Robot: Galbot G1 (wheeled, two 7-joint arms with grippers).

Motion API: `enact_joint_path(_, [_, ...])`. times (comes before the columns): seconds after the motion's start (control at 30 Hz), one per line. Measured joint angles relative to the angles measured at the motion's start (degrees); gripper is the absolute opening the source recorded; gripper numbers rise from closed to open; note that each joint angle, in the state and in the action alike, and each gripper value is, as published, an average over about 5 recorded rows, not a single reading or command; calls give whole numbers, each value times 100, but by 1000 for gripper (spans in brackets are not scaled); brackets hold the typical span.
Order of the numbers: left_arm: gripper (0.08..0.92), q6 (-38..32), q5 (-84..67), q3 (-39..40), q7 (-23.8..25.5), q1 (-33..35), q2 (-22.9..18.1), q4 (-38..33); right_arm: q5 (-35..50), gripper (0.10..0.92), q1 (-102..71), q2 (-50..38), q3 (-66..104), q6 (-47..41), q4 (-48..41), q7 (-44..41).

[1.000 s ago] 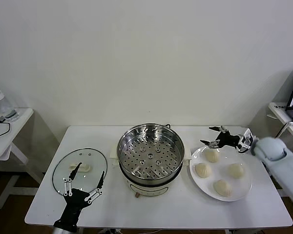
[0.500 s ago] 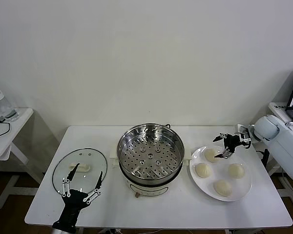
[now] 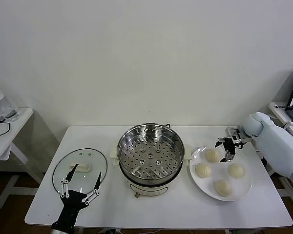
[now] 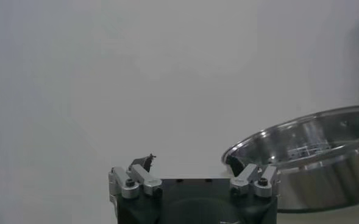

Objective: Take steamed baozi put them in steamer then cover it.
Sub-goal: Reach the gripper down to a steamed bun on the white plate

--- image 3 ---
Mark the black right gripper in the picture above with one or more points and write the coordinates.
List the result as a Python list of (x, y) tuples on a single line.
[(229, 145)]

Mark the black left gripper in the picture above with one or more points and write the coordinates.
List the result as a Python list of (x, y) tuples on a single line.
[(72, 202)]

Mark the white steamed baozi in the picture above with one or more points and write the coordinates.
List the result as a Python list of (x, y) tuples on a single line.
[(211, 156), (236, 171), (203, 170), (223, 187)]

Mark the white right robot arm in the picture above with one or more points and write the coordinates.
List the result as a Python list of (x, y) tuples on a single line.
[(278, 143)]

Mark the stainless steel steamer basket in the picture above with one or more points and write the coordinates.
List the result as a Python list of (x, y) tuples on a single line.
[(149, 148)]

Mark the white round plate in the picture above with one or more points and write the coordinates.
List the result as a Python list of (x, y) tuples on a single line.
[(234, 191)]

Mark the white electric pot base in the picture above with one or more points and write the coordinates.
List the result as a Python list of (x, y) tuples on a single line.
[(146, 189)]

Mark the white side table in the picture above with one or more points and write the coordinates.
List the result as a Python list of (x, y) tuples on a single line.
[(17, 126)]

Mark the small grey device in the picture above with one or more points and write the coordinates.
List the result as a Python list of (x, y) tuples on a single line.
[(11, 113)]

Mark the clear bottle with white cap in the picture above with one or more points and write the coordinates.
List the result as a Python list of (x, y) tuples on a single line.
[(2, 102)]

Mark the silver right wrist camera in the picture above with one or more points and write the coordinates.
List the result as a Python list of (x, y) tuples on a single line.
[(233, 133)]

